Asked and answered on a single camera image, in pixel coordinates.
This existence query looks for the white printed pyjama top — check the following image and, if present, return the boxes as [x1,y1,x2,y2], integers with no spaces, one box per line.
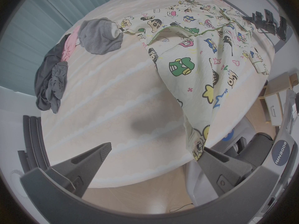
[116,0,271,161]

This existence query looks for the grey knit garment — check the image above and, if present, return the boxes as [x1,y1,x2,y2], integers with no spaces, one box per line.
[78,18,124,55]

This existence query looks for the black garment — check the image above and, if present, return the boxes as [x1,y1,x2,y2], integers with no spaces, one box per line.
[35,34,71,111]

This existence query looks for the blue-green curtain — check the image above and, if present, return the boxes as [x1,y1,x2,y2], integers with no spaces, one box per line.
[0,0,150,97]

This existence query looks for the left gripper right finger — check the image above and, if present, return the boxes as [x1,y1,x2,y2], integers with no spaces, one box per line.
[198,147,254,198]

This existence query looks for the black cable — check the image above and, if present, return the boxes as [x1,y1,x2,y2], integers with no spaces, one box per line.
[169,203,195,213]

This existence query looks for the pale wooden bedside table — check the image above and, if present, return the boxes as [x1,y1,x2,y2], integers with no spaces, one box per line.
[258,72,295,126]

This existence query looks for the bed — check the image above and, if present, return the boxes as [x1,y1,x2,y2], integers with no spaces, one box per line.
[35,0,281,189]

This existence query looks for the dark grey garment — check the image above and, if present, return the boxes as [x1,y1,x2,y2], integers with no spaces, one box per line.
[48,62,69,114]

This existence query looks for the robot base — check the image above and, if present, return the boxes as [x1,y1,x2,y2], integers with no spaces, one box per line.
[186,116,274,207]

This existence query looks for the pink garment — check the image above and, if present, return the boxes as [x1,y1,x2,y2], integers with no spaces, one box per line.
[61,26,81,62]

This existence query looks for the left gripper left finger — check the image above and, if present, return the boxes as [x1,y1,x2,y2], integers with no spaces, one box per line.
[47,142,112,198]

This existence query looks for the black slatted frame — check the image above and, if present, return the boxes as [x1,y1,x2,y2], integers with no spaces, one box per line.
[17,115,50,172]

